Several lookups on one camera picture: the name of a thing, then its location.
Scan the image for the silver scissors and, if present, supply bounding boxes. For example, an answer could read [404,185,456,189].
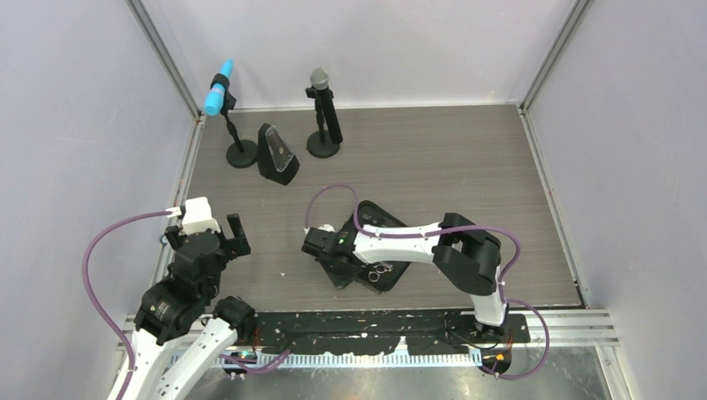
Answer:
[368,262,394,283]

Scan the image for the black zip tool case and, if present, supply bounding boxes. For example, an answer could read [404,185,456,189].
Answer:
[337,200,412,294]

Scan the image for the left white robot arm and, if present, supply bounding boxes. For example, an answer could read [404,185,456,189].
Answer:
[109,213,258,399]

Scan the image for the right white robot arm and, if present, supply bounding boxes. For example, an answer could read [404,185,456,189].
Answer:
[302,212,509,342]

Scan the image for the left black mic stand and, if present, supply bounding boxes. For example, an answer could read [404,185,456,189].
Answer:
[220,92,258,168]

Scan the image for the black mic stand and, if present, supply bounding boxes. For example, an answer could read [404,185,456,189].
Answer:
[220,92,258,168]
[305,87,340,158]

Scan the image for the black metronome clear cover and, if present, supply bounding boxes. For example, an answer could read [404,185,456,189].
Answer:
[257,123,300,186]

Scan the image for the right black mic stand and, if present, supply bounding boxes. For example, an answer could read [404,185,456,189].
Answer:
[305,87,340,158]

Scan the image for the blue microphone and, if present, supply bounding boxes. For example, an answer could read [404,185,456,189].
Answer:
[203,58,233,116]

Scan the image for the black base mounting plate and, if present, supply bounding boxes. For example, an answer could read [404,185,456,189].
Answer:
[235,309,530,356]

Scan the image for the grey black microphone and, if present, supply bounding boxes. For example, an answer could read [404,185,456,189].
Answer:
[310,67,343,144]

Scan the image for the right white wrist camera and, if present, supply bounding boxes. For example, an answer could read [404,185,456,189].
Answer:
[318,223,337,233]

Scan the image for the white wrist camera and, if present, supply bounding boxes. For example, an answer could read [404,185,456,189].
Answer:
[318,223,337,233]
[165,197,222,235]

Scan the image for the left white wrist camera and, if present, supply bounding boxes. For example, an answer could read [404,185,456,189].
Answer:
[165,197,222,235]

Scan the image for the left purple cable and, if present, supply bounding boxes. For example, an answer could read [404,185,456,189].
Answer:
[81,209,181,400]

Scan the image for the aluminium frame rail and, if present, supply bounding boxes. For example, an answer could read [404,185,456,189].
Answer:
[116,308,619,370]

